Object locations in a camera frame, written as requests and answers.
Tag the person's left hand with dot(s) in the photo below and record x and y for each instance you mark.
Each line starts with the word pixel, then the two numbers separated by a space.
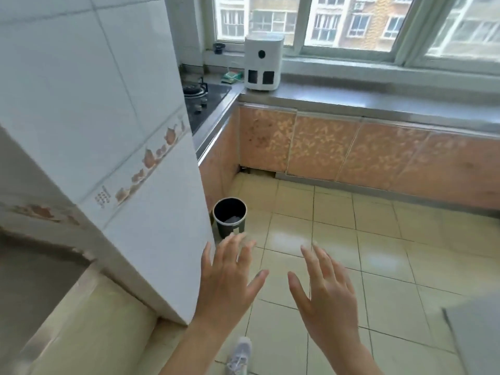
pixel 222 285

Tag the person's right hand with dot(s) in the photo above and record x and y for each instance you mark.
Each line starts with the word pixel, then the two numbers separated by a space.
pixel 330 304

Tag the person's right middle finger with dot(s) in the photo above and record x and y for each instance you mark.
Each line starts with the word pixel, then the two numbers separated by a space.
pixel 323 258

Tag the person's left thumb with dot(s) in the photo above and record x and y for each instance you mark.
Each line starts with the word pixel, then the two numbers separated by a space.
pixel 259 281

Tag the person's right thumb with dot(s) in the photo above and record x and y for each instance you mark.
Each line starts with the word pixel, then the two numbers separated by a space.
pixel 298 288

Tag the person's left little finger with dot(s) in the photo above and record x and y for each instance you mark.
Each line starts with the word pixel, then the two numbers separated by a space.
pixel 207 255

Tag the person's left forearm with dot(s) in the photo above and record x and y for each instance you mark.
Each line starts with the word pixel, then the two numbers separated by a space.
pixel 195 349

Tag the person's right forearm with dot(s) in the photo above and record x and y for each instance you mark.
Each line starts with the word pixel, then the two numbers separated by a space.
pixel 351 361

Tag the black waste bin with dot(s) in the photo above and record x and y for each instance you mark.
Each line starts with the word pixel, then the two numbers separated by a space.
pixel 229 226

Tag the white paper scrap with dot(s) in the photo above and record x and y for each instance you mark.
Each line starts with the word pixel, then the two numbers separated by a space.
pixel 231 219

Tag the white sneaker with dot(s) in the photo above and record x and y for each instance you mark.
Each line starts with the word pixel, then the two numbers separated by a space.
pixel 240 357

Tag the orange patterned cabinet door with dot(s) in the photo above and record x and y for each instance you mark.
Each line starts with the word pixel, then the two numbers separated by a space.
pixel 322 148
pixel 265 138
pixel 457 171
pixel 381 158

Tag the black gas stove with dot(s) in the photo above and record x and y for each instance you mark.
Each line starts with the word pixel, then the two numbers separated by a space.
pixel 203 103

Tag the grey flat panel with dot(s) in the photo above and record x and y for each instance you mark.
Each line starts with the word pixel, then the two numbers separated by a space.
pixel 474 335

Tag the green scouring sponge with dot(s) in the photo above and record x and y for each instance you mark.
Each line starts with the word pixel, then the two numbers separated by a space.
pixel 230 77

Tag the white air fryer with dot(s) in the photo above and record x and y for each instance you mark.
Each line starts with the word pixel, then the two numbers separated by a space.
pixel 262 60

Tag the small black cup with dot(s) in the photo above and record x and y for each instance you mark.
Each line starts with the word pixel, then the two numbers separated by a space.
pixel 218 48

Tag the white framed window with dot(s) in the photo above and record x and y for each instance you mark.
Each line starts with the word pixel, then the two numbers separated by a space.
pixel 351 31

